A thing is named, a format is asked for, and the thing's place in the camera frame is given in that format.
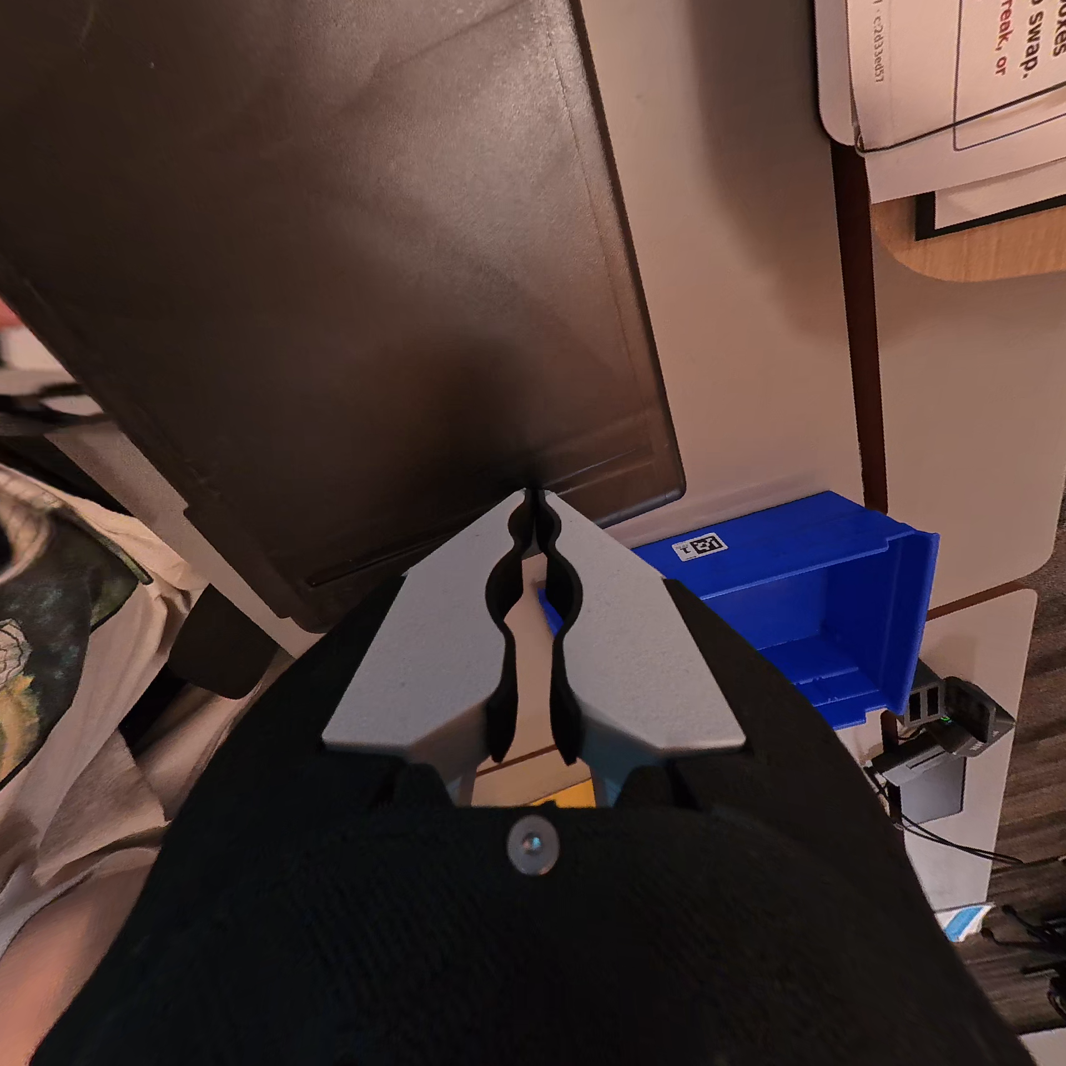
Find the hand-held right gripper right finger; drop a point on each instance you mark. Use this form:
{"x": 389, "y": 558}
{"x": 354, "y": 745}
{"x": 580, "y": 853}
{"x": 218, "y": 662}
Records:
{"x": 649, "y": 666}

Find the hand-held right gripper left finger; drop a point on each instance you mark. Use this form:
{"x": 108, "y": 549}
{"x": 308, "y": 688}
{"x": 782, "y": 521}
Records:
{"x": 416, "y": 666}

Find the white desk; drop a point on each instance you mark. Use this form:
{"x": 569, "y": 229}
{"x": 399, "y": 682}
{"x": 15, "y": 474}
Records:
{"x": 749, "y": 291}

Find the blue plastic bin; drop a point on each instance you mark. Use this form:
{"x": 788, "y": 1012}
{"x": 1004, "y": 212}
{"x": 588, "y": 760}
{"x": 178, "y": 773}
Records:
{"x": 791, "y": 600}

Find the yellow label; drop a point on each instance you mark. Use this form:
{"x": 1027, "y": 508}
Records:
{"x": 562, "y": 801}

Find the black power adapter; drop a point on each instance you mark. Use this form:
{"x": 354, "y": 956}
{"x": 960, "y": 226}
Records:
{"x": 966, "y": 708}

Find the blue and white packet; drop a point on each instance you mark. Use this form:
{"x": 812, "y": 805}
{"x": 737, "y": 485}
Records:
{"x": 964, "y": 923}

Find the light wooden board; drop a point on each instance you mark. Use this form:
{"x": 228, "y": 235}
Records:
{"x": 999, "y": 254}

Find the black framed sheet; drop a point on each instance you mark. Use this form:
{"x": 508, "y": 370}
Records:
{"x": 983, "y": 215}

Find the white printed paper sheet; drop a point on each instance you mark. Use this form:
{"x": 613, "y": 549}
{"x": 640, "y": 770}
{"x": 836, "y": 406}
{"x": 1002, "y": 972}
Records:
{"x": 916, "y": 75}

